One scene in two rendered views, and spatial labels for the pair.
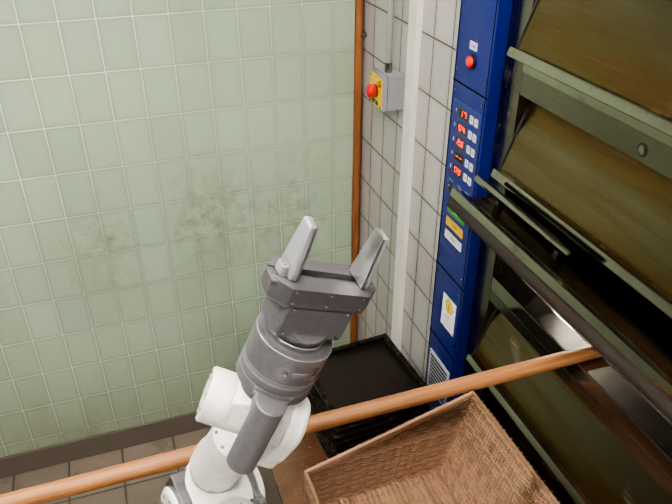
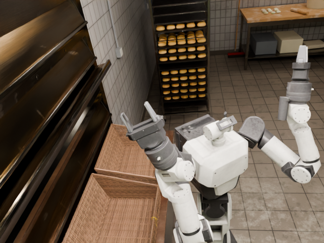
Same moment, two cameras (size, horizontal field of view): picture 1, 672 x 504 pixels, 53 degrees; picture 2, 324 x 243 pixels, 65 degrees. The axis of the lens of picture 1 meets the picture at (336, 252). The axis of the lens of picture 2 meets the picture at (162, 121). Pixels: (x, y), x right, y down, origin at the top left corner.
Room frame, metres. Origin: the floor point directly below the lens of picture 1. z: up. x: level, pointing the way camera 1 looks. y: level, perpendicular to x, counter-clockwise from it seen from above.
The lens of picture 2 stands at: (1.09, 0.36, 2.15)
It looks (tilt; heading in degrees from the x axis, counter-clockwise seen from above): 36 degrees down; 208
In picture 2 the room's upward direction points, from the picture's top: 7 degrees counter-clockwise
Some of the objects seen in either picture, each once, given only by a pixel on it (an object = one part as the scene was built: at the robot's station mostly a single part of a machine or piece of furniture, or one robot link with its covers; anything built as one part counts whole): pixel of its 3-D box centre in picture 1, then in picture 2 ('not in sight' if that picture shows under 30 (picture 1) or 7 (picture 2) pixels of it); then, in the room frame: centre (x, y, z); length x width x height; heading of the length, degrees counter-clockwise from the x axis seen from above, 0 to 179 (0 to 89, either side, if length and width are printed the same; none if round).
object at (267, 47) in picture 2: not in sight; (263, 43); (-3.92, -0.01, 0.35); 0.50 x 0.36 x 0.24; 19
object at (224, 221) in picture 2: not in sight; (213, 222); (0.24, 0.15, 0.78); 0.18 x 0.15 x 0.47; 110
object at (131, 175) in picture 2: not in sight; (134, 155); (-0.17, -0.62, 0.72); 0.56 x 0.49 x 0.28; 20
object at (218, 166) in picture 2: not in sight; (209, 157); (0.21, 0.12, 1.27); 0.34 x 0.30 x 0.36; 142
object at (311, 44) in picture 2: not in sight; (313, 44); (-4.21, 0.84, 0.27); 0.34 x 0.26 x 0.07; 115
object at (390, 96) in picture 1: (386, 89); not in sight; (1.89, -0.15, 1.46); 0.10 x 0.07 x 0.10; 19
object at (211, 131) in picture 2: not in sight; (217, 131); (0.25, 0.16, 1.47); 0.10 x 0.07 x 0.09; 142
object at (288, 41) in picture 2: not in sight; (287, 41); (-4.05, 0.38, 0.35); 0.50 x 0.36 x 0.24; 20
